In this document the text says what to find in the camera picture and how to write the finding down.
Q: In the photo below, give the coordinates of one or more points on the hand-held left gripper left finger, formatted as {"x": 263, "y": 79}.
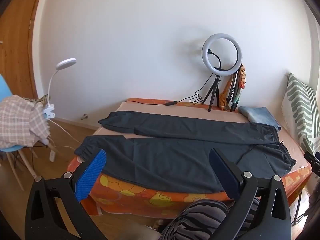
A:
{"x": 92, "y": 172}

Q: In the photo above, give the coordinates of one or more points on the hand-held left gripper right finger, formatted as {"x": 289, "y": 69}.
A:
{"x": 225, "y": 172}

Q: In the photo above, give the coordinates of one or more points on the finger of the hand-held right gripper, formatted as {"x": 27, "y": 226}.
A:
{"x": 313, "y": 161}

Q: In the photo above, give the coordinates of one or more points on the dark grey pants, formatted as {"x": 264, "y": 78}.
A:
{"x": 175, "y": 155}

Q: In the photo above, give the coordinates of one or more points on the white power strip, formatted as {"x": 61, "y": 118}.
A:
{"x": 52, "y": 155}

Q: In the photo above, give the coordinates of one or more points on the person's striped trouser leg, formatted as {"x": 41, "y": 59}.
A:
{"x": 200, "y": 220}

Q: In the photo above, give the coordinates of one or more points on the metal door stopper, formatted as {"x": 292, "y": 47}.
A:
{"x": 85, "y": 116}

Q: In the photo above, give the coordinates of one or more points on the green striped pillow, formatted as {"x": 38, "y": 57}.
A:
{"x": 297, "y": 105}

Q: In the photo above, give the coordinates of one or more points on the folded light blue jeans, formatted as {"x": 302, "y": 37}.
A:
{"x": 260, "y": 116}

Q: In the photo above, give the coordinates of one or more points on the black folded stand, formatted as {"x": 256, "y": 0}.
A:
{"x": 233, "y": 92}

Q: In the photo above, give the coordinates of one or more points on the black tripod stand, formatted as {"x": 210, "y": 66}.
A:
{"x": 214, "y": 92}

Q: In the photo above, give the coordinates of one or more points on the blue chair with wooden legs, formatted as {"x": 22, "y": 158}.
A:
{"x": 10, "y": 148}

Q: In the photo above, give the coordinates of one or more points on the plaid cloth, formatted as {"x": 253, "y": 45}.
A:
{"x": 20, "y": 122}

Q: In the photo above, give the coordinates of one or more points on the spotted cloth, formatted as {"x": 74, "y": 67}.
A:
{"x": 37, "y": 100}

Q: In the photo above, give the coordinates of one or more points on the white clip lamp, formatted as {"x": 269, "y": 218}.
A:
{"x": 65, "y": 63}

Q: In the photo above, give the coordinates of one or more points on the wooden door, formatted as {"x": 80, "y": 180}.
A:
{"x": 17, "y": 42}

